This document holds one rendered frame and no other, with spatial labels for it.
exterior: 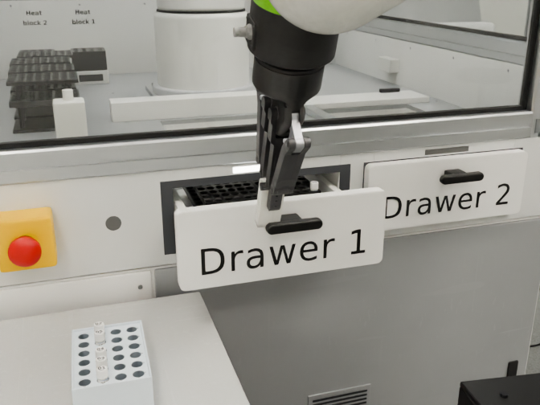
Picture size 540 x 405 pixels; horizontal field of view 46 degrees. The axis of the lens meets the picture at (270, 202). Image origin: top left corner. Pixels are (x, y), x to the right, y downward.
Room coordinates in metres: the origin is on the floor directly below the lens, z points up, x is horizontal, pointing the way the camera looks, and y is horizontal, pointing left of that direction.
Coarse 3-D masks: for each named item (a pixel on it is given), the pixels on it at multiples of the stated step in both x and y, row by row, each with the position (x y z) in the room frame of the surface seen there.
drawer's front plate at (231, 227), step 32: (352, 192) 0.81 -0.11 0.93; (384, 192) 0.82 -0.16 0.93; (192, 224) 0.74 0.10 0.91; (224, 224) 0.76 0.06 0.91; (352, 224) 0.81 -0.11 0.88; (384, 224) 0.83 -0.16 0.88; (192, 256) 0.74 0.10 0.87; (224, 256) 0.76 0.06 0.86; (288, 256) 0.78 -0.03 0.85; (320, 256) 0.80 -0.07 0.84; (352, 256) 0.81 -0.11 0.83; (192, 288) 0.74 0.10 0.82
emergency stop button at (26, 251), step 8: (16, 240) 0.73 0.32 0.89; (24, 240) 0.73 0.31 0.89; (32, 240) 0.74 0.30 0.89; (8, 248) 0.73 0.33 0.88; (16, 248) 0.73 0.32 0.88; (24, 248) 0.73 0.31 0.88; (32, 248) 0.73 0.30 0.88; (40, 248) 0.74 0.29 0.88; (8, 256) 0.73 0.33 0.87; (16, 256) 0.73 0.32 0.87; (24, 256) 0.73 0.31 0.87; (32, 256) 0.73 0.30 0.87; (40, 256) 0.74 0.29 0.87; (16, 264) 0.73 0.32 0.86; (24, 264) 0.73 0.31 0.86; (32, 264) 0.74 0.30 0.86
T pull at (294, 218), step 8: (288, 216) 0.77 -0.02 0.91; (296, 216) 0.77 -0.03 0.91; (272, 224) 0.74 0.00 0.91; (280, 224) 0.74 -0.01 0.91; (288, 224) 0.74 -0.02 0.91; (296, 224) 0.75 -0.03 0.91; (304, 224) 0.75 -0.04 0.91; (312, 224) 0.75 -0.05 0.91; (320, 224) 0.76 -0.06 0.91; (272, 232) 0.74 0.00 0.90; (280, 232) 0.74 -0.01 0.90; (288, 232) 0.75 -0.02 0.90
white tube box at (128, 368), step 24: (72, 336) 0.66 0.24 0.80; (120, 336) 0.67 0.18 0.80; (144, 336) 0.66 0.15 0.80; (72, 360) 0.61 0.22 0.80; (120, 360) 0.62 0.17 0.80; (144, 360) 0.62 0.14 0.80; (72, 384) 0.57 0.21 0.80; (96, 384) 0.57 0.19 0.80; (120, 384) 0.57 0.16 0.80; (144, 384) 0.58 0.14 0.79
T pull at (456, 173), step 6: (444, 174) 0.94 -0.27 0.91; (450, 174) 0.94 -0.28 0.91; (456, 174) 0.94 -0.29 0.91; (462, 174) 0.94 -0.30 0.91; (468, 174) 0.95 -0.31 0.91; (474, 174) 0.95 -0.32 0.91; (480, 174) 0.95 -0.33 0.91; (444, 180) 0.93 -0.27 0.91; (450, 180) 0.94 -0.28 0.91; (456, 180) 0.94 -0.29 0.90; (462, 180) 0.94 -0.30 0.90; (468, 180) 0.95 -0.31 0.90; (474, 180) 0.95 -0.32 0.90; (480, 180) 0.95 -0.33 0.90
